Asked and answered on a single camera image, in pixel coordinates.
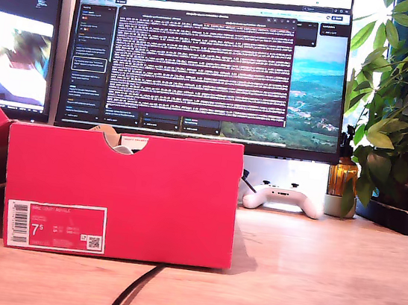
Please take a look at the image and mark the red Nike shoebox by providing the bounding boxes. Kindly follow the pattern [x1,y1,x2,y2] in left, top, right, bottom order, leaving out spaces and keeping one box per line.
[0,91,250,277]

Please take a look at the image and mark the white game controller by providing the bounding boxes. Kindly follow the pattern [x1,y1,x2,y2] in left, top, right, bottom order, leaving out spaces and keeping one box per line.
[240,175,327,221]

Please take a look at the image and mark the large black computer monitor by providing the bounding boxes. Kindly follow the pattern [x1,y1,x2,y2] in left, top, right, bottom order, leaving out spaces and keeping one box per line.
[53,0,362,166]

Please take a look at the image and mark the pale green small pot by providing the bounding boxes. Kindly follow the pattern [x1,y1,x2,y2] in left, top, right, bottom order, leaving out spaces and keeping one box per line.
[321,192,358,221]

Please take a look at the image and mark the amber glass pump bottle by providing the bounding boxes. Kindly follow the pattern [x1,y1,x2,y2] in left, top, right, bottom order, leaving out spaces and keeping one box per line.
[327,122,366,199]

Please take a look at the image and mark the green leafy houseplant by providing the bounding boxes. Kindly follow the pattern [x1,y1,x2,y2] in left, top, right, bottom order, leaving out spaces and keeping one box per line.
[327,0,408,227]

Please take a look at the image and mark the dark plant tray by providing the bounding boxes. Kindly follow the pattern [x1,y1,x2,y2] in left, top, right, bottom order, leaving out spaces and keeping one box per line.
[353,197,408,236]

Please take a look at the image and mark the short black cable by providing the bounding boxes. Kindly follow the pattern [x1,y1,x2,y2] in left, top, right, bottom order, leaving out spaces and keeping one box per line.
[239,168,261,195]

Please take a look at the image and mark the thick black table cable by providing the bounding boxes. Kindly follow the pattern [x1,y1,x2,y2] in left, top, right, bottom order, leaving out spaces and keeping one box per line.
[103,255,166,305]

